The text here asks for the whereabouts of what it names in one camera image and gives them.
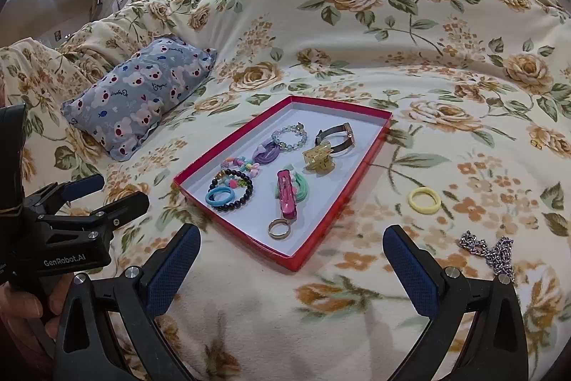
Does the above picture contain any pastel glass bead bracelet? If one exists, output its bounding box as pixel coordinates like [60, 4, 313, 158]
[271, 123, 308, 152]

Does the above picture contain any red shallow box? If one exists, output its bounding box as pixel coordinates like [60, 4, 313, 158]
[173, 95, 393, 272]

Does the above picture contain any floral blanket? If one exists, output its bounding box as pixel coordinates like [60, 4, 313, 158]
[0, 0, 571, 381]

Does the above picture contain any silver chain necklace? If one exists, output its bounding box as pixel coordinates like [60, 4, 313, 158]
[459, 230, 517, 284]

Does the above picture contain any colourful flower bead bracelet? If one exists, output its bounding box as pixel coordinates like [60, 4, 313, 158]
[215, 155, 264, 190]

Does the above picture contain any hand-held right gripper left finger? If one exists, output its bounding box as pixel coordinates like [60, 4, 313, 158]
[51, 224, 202, 381]

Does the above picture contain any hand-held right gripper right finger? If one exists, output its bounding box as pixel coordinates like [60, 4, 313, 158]
[383, 225, 529, 381]

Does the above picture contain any gold ring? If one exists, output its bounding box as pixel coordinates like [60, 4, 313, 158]
[268, 219, 293, 239]

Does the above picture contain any yellow hair claw clip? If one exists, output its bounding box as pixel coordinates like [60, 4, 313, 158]
[302, 142, 337, 175]

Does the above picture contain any purple hair tie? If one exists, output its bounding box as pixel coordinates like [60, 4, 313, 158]
[253, 141, 283, 164]

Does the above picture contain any yellow hair tie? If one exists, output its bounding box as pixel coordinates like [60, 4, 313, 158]
[407, 187, 442, 213]

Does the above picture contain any green hair tie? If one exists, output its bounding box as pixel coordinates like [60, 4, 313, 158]
[288, 167, 310, 203]

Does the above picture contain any grey bear print pillow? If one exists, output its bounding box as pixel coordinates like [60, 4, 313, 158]
[61, 36, 218, 162]

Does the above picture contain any pink hair clip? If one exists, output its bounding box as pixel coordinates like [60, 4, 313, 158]
[277, 170, 299, 220]

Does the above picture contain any person's left hand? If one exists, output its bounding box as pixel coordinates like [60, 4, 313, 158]
[0, 274, 74, 347]

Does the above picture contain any blue hair tie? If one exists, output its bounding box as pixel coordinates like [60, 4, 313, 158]
[205, 188, 235, 207]

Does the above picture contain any gold mesh band wristwatch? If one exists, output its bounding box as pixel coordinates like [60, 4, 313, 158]
[314, 122, 356, 156]

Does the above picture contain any black bead bracelet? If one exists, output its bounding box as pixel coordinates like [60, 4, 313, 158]
[208, 169, 253, 212]

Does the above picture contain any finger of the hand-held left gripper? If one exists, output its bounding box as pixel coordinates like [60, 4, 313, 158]
[39, 192, 150, 239]
[27, 173, 105, 212]

